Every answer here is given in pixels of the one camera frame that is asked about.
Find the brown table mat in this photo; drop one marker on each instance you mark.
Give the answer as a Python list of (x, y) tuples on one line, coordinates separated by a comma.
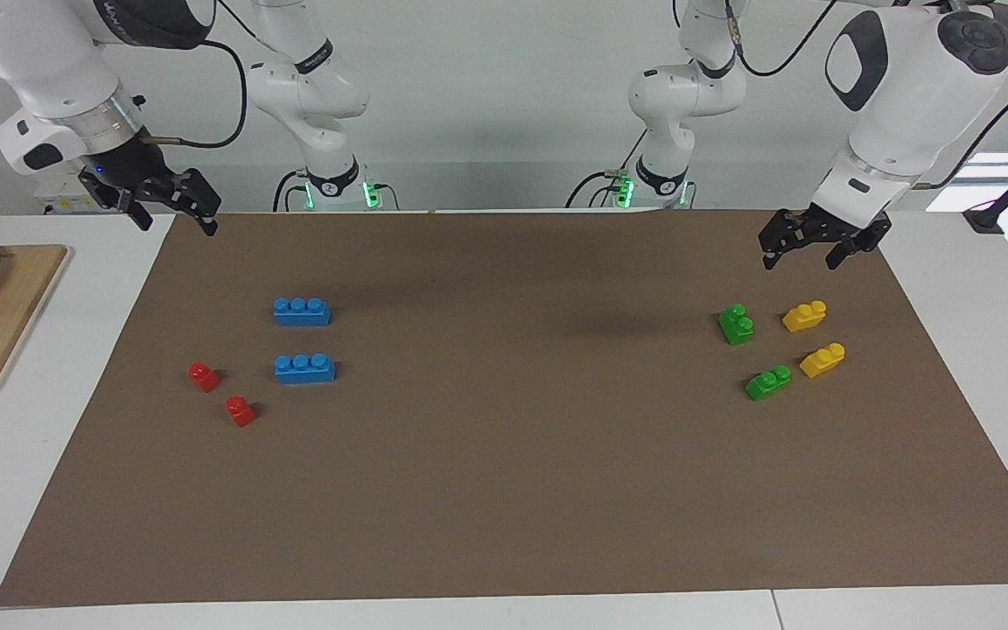
[(504, 490)]

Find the white wall socket box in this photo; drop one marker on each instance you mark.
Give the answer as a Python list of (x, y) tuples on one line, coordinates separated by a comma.
[(66, 197)]

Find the yellow two-stud toy block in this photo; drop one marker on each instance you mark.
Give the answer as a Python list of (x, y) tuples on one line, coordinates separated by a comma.
[(822, 360), (805, 316)]

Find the blue three-stud toy block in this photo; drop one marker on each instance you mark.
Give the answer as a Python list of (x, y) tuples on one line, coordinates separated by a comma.
[(302, 312), (304, 370)]

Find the green two-stud toy block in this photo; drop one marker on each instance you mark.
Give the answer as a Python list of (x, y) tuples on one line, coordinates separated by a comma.
[(737, 325), (767, 383)]

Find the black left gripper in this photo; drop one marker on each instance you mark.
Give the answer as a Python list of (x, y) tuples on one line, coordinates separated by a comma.
[(819, 226)]

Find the red one-stud toy block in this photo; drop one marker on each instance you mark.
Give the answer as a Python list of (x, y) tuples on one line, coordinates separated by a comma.
[(241, 411), (203, 376)]

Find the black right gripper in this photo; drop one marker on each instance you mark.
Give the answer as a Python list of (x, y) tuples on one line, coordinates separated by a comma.
[(132, 175)]

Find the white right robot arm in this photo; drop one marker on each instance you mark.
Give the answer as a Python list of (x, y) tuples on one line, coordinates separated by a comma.
[(49, 79)]

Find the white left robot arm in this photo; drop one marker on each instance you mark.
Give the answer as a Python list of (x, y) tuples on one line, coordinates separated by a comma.
[(906, 87)]

